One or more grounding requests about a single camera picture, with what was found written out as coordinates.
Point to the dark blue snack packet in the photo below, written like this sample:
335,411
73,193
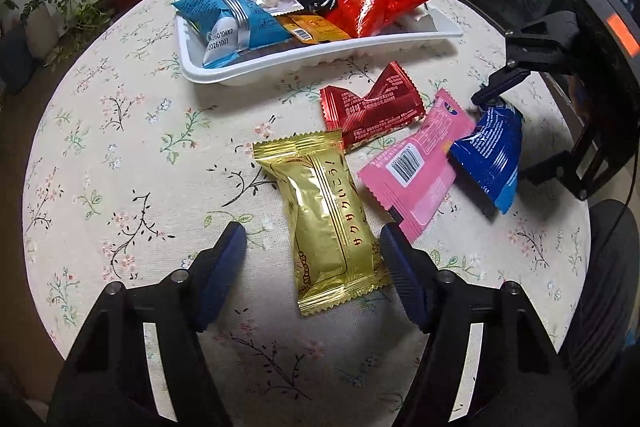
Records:
491,153

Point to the gold snack packet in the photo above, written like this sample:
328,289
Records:
336,255

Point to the floral tablecloth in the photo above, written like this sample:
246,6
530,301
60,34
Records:
134,170

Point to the dark red candy packet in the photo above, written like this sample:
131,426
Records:
392,103

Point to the silver red wrapper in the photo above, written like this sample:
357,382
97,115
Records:
417,20

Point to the light blue snack packet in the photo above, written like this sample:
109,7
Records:
230,28

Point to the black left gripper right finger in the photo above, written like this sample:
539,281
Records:
414,275

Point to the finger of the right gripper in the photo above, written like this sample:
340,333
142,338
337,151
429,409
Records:
499,82

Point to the left leafy plant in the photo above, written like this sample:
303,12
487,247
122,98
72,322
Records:
56,29

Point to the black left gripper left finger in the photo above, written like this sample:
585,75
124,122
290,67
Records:
214,271

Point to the pink barcode snack packet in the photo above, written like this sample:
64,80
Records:
411,178

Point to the large red snack bag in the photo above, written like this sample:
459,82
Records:
366,18

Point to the orange yellow snack stick packet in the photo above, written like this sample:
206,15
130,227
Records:
312,28

